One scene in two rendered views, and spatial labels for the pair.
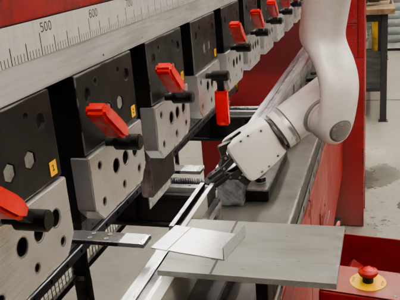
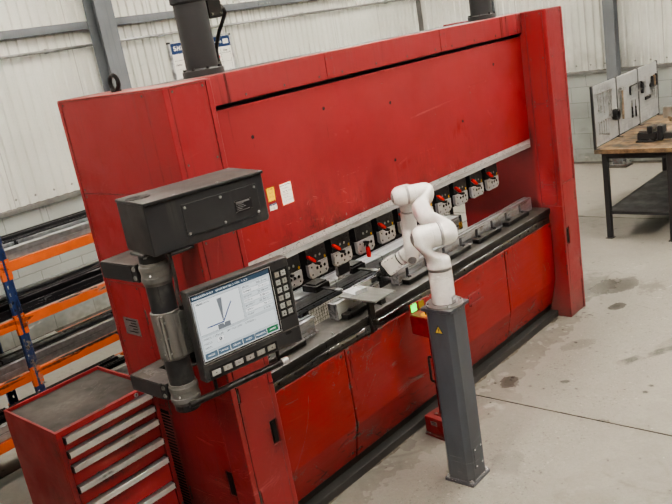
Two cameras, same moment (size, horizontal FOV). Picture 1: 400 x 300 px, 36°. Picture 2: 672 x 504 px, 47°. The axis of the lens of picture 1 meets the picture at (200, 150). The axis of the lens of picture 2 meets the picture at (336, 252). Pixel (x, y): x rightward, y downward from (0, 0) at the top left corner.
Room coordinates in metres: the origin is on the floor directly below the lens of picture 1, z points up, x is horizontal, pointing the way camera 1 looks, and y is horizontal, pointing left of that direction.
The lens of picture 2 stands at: (-2.76, -1.75, 2.40)
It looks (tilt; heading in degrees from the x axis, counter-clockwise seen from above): 16 degrees down; 27
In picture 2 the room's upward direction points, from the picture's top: 10 degrees counter-clockwise
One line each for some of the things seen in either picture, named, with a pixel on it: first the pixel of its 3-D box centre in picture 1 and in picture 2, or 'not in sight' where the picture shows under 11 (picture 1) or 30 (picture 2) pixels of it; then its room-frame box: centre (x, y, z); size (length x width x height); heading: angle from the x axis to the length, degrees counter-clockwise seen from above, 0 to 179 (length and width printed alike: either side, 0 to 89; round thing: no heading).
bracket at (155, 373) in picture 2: not in sight; (187, 366); (-0.42, 0.20, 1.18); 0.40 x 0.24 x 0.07; 162
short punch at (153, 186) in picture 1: (158, 168); (342, 269); (0.90, 0.07, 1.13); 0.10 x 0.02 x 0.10; 162
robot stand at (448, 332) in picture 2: not in sight; (456, 392); (0.70, -0.56, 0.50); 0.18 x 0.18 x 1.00; 74
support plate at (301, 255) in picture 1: (255, 250); (366, 294); (0.86, -0.07, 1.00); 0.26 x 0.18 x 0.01; 72
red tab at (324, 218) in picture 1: (325, 214); (475, 297); (1.83, -0.39, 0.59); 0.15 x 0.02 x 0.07; 162
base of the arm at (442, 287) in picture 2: not in sight; (442, 286); (0.70, -0.56, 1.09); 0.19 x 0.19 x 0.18
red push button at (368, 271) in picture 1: (368, 276); not in sight; (1.08, -0.32, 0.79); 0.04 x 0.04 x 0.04
